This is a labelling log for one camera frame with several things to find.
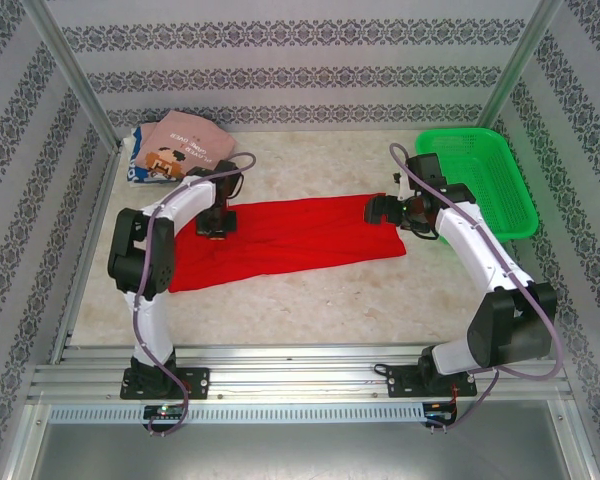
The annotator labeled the red t-shirt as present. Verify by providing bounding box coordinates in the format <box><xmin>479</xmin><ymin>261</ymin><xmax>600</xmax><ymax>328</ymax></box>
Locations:
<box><xmin>168</xmin><ymin>193</ymin><xmax>407</xmax><ymax>294</ymax></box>

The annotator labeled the green plastic basket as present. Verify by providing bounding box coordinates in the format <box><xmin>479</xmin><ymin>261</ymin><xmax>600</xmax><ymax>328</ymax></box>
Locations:
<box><xmin>413</xmin><ymin>127</ymin><xmax>540</xmax><ymax>243</ymax></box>

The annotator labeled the folded pink printed t-shirt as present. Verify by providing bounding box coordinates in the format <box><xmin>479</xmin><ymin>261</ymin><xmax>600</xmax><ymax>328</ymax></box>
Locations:
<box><xmin>133</xmin><ymin>110</ymin><xmax>239</xmax><ymax>181</ymax></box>

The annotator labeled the folded white blue t-shirt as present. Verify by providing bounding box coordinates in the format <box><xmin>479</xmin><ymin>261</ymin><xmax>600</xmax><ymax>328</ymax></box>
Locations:
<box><xmin>122</xmin><ymin>124</ymin><xmax>181</xmax><ymax>187</ymax></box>

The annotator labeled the aluminium table side rail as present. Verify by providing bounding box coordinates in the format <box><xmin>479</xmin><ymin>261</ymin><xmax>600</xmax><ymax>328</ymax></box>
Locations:
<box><xmin>49</xmin><ymin>144</ymin><xmax>124</xmax><ymax>364</ymax></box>
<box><xmin>494</xmin><ymin>239</ymin><xmax>549</xmax><ymax>361</ymax></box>

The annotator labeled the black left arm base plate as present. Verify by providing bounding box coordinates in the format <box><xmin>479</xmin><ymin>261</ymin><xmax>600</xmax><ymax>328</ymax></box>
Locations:
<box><xmin>121</xmin><ymin>367</ymin><xmax>211</xmax><ymax>401</ymax></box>

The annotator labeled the aluminium mounting rail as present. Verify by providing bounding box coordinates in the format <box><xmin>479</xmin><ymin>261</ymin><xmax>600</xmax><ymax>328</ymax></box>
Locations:
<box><xmin>27</xmin><ymin>344</ymin><xmax>576</xmax><ymax>401</ymax></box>

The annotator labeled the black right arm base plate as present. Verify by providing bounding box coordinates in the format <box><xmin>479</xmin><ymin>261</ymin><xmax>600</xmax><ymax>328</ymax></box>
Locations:
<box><xmin>385</xmin><ymin>364</ymin><xmax>477</xmax><ymax>400</ymax></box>

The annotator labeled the aluminium frame post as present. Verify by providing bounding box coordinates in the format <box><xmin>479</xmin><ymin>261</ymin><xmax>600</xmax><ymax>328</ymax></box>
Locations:
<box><xmin>469</xmin><ymin>0</ymin><xmax>566</xmax><ymax>146</ymax></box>
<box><xmin>19</xmin><ymin>0</ymin><xmax>124</xmax><ymax>151</ymax></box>

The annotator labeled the white slotted cable duct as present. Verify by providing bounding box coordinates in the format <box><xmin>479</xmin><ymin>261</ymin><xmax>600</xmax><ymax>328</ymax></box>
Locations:
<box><xmin>47</xmin><ymin>402</ymin><xmax>461</xmax><ymax>425</ymax></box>

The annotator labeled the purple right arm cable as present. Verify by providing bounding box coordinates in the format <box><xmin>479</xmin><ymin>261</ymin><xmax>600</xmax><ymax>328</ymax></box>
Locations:
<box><xmin>388</xmin><ymin>142</ymin><xmax>565</xmax><ymax>435</ymax></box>

